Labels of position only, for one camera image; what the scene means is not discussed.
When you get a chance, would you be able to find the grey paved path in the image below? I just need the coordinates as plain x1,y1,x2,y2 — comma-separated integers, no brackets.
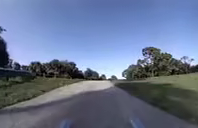
0,80,198,128

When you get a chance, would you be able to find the grass field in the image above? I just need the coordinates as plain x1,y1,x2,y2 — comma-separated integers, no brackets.
114,71,198,128

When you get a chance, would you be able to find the clump of trees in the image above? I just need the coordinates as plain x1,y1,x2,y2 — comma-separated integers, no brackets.
121,46,198,81

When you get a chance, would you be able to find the low dark wall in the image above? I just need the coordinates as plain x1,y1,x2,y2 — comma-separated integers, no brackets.
0,65,35,81

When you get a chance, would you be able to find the row of trees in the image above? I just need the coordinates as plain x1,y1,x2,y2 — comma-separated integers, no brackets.
6,59,119,81

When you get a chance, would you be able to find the grass verge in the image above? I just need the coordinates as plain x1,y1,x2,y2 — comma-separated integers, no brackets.
0,77,85,113

